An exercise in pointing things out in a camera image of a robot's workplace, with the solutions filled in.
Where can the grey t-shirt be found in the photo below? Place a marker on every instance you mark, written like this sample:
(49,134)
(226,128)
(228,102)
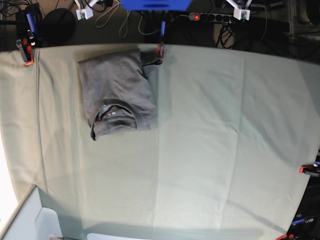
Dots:
(117,94)

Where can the red black centre clamp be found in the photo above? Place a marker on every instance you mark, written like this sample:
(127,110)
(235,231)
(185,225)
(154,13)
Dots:
(161,47)

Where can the red black clamp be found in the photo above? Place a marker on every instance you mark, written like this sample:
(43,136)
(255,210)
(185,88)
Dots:
(27,31)
(312,170)
(161,47)

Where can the green table cloth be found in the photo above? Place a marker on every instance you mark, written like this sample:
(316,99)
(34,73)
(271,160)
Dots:
(221,162)

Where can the white power strip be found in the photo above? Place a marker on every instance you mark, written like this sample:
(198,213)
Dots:
(211,17)

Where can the red black right clamp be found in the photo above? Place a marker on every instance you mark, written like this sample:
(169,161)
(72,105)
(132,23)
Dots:
(312,170)

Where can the red black left clamp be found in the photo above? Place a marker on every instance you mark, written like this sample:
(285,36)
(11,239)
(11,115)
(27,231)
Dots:
(27,31)

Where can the red corner clamp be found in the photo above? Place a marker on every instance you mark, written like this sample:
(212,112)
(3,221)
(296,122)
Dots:
(286,237)

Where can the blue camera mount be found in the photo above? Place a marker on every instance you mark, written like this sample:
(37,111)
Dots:
(156,5)

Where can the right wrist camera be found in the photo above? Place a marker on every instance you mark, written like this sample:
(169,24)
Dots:
(86,11)

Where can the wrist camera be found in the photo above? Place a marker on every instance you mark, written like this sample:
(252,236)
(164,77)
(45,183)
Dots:
(86,11)
(241,10)

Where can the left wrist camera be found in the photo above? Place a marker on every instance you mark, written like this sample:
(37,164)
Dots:
(241,10)

